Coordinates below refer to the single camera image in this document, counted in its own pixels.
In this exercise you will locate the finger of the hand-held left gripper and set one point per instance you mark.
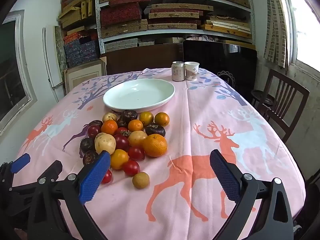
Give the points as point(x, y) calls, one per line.
point(53, 170)
point(21, 162)

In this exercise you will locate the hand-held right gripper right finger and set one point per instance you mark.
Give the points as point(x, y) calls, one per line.
point(225, 175)

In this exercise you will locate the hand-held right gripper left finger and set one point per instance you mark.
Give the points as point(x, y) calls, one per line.
point(95, 177)

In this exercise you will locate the red cherry tomato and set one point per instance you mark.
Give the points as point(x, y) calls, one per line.
point(108, 177)
point(136, 153)
point(131, 168)

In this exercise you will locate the dark brown water chestnut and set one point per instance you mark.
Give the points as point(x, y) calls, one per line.
point(89, 157)
point(122, 123)
point(129, 114)
point(155, 130)
point(96, 123)
point(86, 144)

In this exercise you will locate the orange tomato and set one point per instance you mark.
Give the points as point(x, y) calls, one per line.
point(162, 119)
point(119, 159)

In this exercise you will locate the large yellow pepino melon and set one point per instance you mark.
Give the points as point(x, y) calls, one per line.
point(105, 143)

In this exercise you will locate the brown longan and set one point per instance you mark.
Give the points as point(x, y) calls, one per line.
point(140, 180)

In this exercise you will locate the dark red plum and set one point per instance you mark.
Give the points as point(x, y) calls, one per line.
point(121, 142)
point(93, 131)

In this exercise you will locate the orange mandarin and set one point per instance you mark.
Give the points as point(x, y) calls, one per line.
point(135, 125)
point(109, 127)

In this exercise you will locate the peach-coloured round fruit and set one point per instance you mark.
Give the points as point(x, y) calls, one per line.
point(137, 138)

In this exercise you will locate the large orange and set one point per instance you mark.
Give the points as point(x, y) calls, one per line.
point(155, 145)

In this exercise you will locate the white plate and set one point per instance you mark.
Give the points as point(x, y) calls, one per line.
point(138, 95)

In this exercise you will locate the small yellow pepino melon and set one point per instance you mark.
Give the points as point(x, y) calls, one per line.
point(109, 117)

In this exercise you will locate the greenish yellow tomato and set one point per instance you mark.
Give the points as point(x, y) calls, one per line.
point(146, 118)

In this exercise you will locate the pink deer print tablecloth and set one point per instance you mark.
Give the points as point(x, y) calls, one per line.
point(200, 100)

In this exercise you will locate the dark pane sliding window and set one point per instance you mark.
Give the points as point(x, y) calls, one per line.
point(12, 67)

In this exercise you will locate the beige framed picture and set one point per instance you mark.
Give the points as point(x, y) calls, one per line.
point(85, 75)

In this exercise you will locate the white narrow board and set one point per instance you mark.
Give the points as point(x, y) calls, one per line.
point(50, 62)

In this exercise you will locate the white paper cup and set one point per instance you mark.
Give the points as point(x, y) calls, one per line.
point(191, 72)

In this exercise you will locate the pink drink can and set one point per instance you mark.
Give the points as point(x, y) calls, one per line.
point(178, 72)

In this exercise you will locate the dark wooden chair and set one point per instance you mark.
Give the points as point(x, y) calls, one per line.
point(291, 82)

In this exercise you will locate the black glossy panel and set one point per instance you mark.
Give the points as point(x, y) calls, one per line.
point(220, 60)

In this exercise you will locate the grey marbled slab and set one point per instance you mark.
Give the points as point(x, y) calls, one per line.
point(60, 47)

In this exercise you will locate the stack of blue floral boxes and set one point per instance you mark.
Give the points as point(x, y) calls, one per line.
point(80, 50)

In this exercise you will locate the brown wooden board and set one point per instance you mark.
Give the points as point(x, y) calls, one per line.
point(142, 57)

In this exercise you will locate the pink cloth bundle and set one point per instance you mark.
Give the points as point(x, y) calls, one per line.
point(200, 38)

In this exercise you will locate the stack of wooden frames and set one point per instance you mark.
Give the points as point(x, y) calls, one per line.
point(225, 26)

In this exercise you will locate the white metal shelf rack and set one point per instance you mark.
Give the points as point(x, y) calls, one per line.
point(98, 25)

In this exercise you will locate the stack of woven straw boxes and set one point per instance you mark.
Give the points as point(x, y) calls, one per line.
point(125, 28)

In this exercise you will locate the checkered beige curtain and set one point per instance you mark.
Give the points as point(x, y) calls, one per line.
point(275, 30)

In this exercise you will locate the pile of yellow woven boxes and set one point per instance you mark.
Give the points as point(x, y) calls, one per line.
point(75, 12)

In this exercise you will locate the bright window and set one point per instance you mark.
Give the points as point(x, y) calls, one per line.
point(305, 30)

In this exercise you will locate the red patterned box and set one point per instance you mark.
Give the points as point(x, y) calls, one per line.
point(120, 13)

